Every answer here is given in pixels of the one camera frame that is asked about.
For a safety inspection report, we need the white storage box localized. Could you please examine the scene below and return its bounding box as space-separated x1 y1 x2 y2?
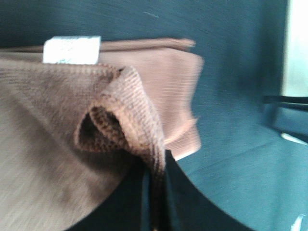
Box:
282 0 308 97

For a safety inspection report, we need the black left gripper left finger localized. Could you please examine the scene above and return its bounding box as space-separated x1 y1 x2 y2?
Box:
64 166 150 231

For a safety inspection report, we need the brown microfiber towel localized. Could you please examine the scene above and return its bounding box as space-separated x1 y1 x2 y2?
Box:
0 38 204 231

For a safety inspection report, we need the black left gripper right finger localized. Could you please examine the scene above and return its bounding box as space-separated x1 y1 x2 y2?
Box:
163 150 250 231

